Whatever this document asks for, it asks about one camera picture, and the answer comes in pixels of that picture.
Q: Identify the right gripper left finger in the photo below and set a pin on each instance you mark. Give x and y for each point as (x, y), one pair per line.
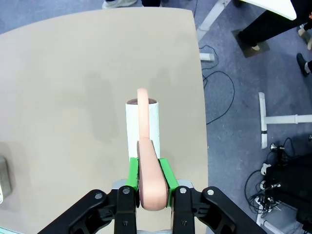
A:
(126, 209)

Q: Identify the black equipment case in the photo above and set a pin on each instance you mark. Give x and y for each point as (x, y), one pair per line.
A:
(292, 182)

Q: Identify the person in black trousers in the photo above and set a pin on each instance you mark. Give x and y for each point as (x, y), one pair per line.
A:
(273, 26)

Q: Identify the white table base foot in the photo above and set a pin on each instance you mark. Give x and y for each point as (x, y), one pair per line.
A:
(263, 117)

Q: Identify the white side table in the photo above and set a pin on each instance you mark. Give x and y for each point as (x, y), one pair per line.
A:
(268, 5)

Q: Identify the grey mannequin base plate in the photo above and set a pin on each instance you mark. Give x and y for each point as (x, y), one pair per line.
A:
(262, 48)

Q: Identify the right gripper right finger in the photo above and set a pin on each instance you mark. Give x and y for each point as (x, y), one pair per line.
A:
(182, 209)

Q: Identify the steel rectangular container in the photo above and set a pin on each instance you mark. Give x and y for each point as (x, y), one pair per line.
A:
(5, 178)

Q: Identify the beige shoe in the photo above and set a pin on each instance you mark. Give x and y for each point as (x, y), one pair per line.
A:
(307, 36)

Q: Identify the black shoe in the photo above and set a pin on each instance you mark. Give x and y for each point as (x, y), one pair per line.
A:
(303, 64)

